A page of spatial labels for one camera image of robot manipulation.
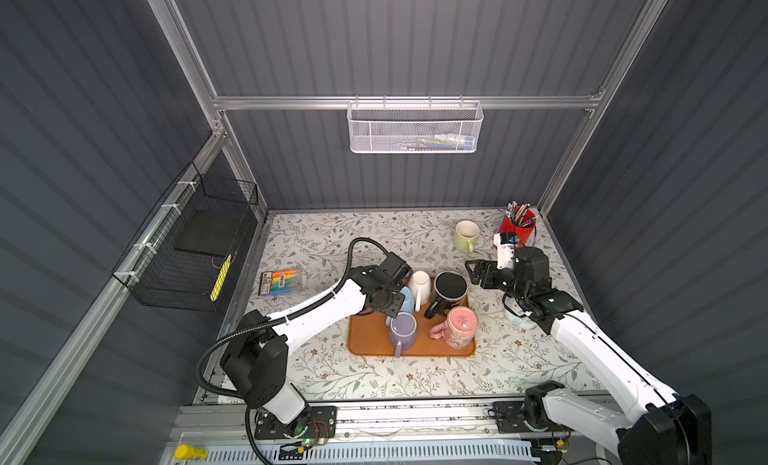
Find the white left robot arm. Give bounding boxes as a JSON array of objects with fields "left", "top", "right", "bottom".
[{"left": 194, "top": 237, "right": 412, "bottom": 436}]

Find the white wire mesh basket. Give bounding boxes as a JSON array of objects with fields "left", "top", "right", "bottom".
[{"left": 346, "top": 98, "right": 484, "bottom": 154}]

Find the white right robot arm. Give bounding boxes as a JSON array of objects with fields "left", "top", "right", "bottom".
[{"left": 465, "top": 245, "right": 713, "bottom": 464}]

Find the light green mug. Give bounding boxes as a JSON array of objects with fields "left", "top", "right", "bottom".
[{"left": 453, "top": 220, "right": 480, "bottom": 254}]

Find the white mug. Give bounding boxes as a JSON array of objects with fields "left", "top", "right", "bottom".
[{"left": 407, "top": 270, "right": 432, "bottom": 312}]

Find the red pen holder cup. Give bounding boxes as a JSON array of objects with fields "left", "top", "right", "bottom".
[{"left": 498, "top": 209, "right": 536, "bottom": 246}]

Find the purple mug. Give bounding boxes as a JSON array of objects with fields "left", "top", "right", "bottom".
[{"left": 388, "top": 312, "right": 418, "bottom": 357}]

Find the orange plastic tray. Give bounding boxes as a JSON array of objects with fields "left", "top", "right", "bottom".
[{"left": 348, "top": 279, "right": 475, "bottom": 358}]

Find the pink patterned mug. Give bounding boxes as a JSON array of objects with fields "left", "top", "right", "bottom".
[{"left": 429, "top": 306, "right": 479, "bottom": 350}]

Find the black patterned mug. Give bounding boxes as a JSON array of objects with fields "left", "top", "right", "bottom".
[{"left": 424, "top": 271, "right": 468, "bottom": 320}]

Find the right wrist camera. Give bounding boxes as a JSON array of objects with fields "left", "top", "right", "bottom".
[{"left": 493, "top": 231, "right": 519, "bottom": 269}]

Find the clear highlighter pen pack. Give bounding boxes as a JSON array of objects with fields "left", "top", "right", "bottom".
[{"left": 258, "top": 268, "right": 302, "bottom": 296}]

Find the light blue mug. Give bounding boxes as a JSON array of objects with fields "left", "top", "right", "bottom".
[{"left": 400, "top": 287, "right": 415, "bottom": 314}]

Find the black wire wall basket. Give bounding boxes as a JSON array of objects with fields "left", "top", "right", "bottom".
[{"left": 113, "top": 164, "right": 260, "bottom": 312}]

